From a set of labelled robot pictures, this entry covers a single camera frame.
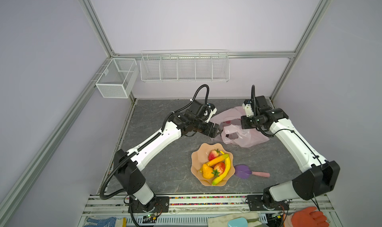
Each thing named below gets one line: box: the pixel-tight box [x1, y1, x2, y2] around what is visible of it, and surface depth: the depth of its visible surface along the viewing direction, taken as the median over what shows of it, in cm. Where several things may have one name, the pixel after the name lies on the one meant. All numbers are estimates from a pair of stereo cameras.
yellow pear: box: [202, 163, 214, 180], surface depth 79 cm
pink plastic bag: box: [209, 106, 271, 148], surface depth 79 cm
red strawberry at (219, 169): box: [211, 161, 226, 177], surface depth 78 cm
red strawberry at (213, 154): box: [207, 149, 220, 162], surface depth 87 cm
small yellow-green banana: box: [206, 153, 230, 167], surface depth 85 cm
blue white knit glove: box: [83, 217, 118, 227], surface depth 70 cm
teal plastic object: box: [227, 217, 248, 227], surface depth 69 cm
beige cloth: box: [207, 212, 263, 227], surface depth 71 cm
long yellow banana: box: [211, 150, 231, 186], surface depth 80 cm
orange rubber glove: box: [282, 206, 330, 227], surface depth 70 cm
